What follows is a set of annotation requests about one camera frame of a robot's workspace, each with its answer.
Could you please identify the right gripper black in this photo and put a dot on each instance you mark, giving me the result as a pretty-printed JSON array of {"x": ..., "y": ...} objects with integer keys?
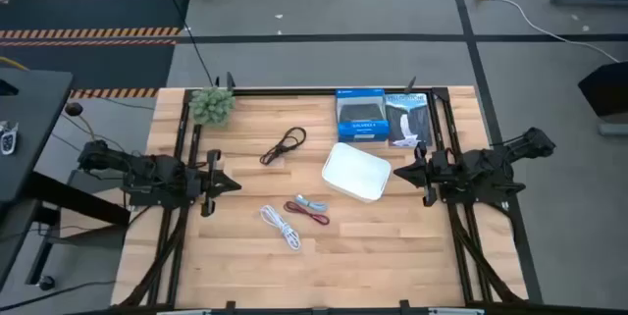
[{"x": 433, "y": 177}]

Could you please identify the translucent white plastic container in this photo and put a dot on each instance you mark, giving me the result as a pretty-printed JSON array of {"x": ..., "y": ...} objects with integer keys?
[{"x": 355, "y": 173}]

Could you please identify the silver car key fob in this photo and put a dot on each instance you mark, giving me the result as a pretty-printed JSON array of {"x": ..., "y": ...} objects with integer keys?
[{"x": 8, "y": 139}]

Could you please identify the black round desk foot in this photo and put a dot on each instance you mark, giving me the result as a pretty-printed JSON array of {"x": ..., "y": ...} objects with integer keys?
[{"x": 73, "y": 109}]

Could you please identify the black hazard striped floor mat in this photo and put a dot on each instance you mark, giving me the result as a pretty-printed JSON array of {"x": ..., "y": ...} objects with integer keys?
[{"x": 98, "y": 11}]

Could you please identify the black office desk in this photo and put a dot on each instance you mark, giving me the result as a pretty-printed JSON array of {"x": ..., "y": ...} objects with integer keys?
[{"x": 29, "y": 109}]

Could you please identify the black angular box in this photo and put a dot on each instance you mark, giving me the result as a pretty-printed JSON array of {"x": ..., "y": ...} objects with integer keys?
[{"x": 606, "y": 89}]

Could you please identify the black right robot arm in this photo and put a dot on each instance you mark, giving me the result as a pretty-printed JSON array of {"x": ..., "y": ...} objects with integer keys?
[{"x": 486, "y": 168}]

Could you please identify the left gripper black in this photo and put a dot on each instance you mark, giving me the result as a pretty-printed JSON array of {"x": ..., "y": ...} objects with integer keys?
[{"x": 210, "y": 207}]

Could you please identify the black clamp bracket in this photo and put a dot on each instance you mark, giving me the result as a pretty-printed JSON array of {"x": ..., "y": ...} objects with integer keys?
[
  {"x": 410, "y": 85},
  {"x": 230, "y": 81}
]

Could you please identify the green succulent plant in pot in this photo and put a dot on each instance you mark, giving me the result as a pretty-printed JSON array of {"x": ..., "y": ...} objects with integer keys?
[{"x": 212, "y": 106}]

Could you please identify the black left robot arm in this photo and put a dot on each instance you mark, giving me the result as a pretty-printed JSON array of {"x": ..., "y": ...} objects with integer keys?
[{"x": 147, "y": 175}]

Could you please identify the grey floor base plate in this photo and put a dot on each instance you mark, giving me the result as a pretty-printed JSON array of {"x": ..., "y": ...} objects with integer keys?
[{"x": 613, "y": 129}]

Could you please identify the blue game controller box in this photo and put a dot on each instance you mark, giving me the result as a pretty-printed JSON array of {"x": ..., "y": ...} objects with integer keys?
[{"x": 362, "y": 116}]

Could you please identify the black caster wheel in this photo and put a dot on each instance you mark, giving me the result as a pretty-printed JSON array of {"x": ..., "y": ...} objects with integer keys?
[{"x": 46, "y": 283}]

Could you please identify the black aluminium table frame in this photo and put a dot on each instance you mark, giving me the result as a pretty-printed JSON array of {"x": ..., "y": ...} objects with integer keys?
[{"x": 294, "y": 91}]

